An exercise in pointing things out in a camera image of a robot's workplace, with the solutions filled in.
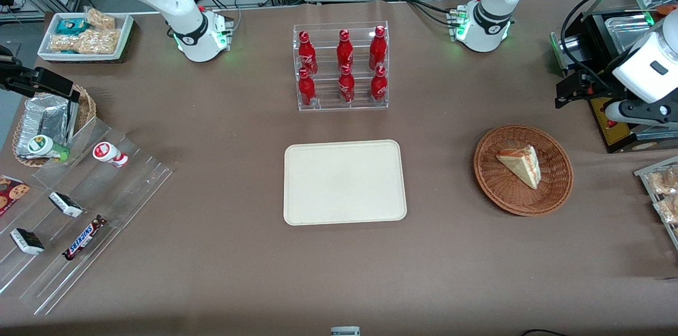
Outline small rice cracker pack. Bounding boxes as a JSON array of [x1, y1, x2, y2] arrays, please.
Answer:
[[84, 7, 117, 31]]

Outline grey tray with snacks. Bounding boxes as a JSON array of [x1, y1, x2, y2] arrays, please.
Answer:
[[634, 155, 678, 251]]

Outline silver metal pan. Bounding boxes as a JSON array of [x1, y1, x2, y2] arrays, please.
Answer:
[[605, 13, 656, 55]]

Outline teal snack packet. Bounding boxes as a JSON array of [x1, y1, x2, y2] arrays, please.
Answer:
[[55, 18, 88, 36]]

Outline silver foil packet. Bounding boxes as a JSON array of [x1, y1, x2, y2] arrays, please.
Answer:
[[16, 93, 72, 157]]

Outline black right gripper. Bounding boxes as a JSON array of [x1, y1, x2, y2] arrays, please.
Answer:
[[0, 46, 80, 103]]

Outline Snickers chocolate bar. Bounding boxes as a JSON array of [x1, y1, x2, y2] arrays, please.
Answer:
[[63, 215, 108, 261]]

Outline black box appliance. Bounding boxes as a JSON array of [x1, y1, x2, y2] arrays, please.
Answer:
[[550, 0, 678, 154]]

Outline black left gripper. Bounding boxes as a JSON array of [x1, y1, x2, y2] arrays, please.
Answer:
[[555, 68, 628, 109]]

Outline large rice cracker pack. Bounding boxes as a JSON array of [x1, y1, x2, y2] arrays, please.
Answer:
[[50, 29, 122, 55]]

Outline red lid yogurt cup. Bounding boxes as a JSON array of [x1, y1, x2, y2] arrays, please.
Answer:
[[93, 142, 129, 168]]

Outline red cola bottle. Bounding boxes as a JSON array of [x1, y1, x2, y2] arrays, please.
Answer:
[[298, 67, 317, 108], [337, 29, 354, 69], [370, 66, 388, 102], [298, 30, 318, 76], [369, 25, 387, 70], [338, 64, 356, 104]]

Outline red cookie box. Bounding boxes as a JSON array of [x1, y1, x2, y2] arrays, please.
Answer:
[[0, 174, 31, 217]]

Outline cream plastic tray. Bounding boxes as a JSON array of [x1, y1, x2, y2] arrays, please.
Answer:
[[284, 139, 407, 226]]

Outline clear bag of crackers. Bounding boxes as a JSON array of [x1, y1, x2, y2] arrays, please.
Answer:
[[647, 165, 678, 197], [653, 196, 678, 226]]

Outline light tan wicker basket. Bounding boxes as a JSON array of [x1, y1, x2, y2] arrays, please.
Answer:
[[12, 84, 97, 167]]

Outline black and white snack box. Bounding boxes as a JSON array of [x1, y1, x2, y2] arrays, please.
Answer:
[[10, 228, 45, 255], [49, 192, 84, 218]]

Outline clear acrylic step display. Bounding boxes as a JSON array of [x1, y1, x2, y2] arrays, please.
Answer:
[[0, 116, 176, 316]]

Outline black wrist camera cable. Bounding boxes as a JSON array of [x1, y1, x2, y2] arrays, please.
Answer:
[[560, 0, 678, 87]]

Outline green lid yogurt cup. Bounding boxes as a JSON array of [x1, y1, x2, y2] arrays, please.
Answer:
[[28, 135, 70, 162]]

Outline clear acrylic bottle rack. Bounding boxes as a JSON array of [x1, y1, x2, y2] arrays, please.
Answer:
[[293, 21, 389, 112]]

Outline dark brown round wicker basket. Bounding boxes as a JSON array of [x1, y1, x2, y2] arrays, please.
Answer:
[[474, 125, 574, 217]]

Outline white rectangular snack tray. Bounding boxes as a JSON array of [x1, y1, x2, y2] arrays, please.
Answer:
[[37, 12, 134, 62]]

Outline triangular sandwich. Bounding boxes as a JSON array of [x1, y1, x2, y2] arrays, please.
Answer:
[[496, 145, 542, 190]]

